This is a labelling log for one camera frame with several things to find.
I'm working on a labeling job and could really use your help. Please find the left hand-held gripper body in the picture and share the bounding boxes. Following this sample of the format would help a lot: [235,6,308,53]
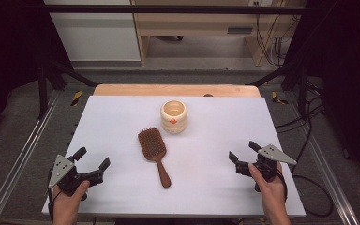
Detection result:
[47,154,105,197]

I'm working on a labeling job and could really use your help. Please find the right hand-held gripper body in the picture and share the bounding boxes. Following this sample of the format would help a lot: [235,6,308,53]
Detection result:
[235,143,298,183]

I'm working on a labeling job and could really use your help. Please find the brown wooden hairbrush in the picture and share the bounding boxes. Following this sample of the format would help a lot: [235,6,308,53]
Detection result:
[137,127,173,188]

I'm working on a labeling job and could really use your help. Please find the cream ceramic cup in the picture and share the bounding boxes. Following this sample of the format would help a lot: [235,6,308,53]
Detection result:
[159,99,188,135]

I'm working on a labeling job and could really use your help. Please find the person's right hand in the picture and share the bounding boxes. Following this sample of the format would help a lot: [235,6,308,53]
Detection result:
[248,163,289,218]

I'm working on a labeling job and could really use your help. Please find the person's left hand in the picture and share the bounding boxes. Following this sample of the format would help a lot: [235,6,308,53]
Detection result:
[52,180,91,219]

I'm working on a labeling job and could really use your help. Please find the yellow black tape marker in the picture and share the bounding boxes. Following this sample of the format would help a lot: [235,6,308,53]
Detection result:
[271,91,290,106]
[70,90,84,107]

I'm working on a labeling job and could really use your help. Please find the black metal stand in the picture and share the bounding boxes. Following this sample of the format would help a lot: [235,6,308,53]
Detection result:
[37,58,98,120]
[247,59,310,117]

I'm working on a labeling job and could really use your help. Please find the wooden table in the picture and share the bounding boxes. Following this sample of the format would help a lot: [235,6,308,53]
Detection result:
[93,83,262,98]

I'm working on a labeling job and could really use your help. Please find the dark curtain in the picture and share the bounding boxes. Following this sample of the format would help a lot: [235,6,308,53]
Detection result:
[0,0,73,143]
[283,0,360,181]

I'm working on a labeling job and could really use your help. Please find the white cabinet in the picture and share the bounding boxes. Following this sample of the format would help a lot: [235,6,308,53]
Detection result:
[43,0,142,62]

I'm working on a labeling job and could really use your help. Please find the light wooden desk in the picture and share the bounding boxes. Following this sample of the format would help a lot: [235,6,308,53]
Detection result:
[130,0,308,68]

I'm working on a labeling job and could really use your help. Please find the black floor cables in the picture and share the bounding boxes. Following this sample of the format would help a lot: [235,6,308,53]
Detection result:
[275,79,336,218]

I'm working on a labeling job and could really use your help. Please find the aluminium floor rail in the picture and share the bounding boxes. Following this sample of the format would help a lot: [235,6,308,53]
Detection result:
[285,92,360,225]
[0,90,61,225]

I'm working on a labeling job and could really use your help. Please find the hanging black cable bundle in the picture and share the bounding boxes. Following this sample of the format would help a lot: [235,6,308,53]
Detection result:
[253,0,296,69]

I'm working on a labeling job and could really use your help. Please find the black horizontal frame bar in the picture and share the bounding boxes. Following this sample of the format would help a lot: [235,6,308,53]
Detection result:
[43,4,308,15]

